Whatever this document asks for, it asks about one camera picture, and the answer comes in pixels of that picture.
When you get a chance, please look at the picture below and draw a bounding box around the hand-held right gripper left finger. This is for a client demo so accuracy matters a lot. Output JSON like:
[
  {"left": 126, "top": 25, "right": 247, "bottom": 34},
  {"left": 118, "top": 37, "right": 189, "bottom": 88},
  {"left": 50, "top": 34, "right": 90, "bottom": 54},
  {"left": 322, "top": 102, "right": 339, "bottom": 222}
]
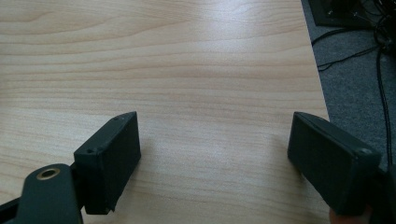
[{"left": 73, "top": 110, "right": 142, "bottom": 216}]

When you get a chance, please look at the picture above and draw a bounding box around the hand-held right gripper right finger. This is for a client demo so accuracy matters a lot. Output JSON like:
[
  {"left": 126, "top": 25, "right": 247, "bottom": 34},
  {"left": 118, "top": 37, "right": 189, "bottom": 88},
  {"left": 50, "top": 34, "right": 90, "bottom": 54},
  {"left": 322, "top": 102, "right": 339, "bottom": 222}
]
[{"left": 287, "top": 111, "right": 383, "bottom": 217}]

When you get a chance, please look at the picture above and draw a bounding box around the black flat stand base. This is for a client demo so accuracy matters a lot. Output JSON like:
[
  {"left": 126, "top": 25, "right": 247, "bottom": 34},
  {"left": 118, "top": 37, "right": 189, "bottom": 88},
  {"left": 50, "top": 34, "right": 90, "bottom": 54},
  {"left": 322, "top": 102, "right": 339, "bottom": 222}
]
[{"left": 307, "top": 0, "right": 376, "bottom": 30}]

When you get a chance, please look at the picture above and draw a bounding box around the thick black cable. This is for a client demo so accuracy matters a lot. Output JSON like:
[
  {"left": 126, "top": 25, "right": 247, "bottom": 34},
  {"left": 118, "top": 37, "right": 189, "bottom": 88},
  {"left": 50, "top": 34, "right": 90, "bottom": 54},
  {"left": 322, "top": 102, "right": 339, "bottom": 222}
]
[{"left": 375, "top": 48, "right": 394, "bottom": 166}]

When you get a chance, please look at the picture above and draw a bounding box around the thin black cable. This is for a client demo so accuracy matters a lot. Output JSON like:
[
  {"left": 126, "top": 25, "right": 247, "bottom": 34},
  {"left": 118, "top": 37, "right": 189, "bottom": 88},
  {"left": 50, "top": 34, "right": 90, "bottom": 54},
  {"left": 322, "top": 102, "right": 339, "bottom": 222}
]
[
  {"left": 311, "top": 27, "right": 377, "bottom": 47},
  {"left": 317, "top": 45, "right": 380, "bottom": 72}
]

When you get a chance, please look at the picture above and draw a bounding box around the tangle of black cables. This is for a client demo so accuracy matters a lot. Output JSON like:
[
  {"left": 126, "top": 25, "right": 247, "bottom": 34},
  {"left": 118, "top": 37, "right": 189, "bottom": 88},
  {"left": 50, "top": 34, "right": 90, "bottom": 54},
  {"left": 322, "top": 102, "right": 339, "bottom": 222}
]
[{"left": 358, "top": 0, "right": 396, "bottom": 58}]

